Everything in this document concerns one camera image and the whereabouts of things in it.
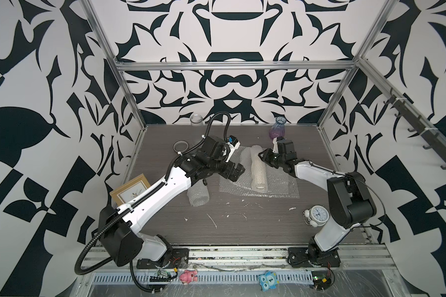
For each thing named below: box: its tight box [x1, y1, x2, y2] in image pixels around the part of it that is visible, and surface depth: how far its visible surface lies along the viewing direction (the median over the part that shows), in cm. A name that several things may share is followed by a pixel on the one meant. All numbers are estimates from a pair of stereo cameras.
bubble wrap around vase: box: [219, 145, 300, 199], surface depth 95 cm
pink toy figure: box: [179, 269, 198, 286], surface depth 70 cm
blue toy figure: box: [258, 271, 279, 292], surface depth 70 cm
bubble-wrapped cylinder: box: [250, 144, 269, 193], surface depth 95 cm
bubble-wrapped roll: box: [186, 178, 210, 207], surface depth 87 cm
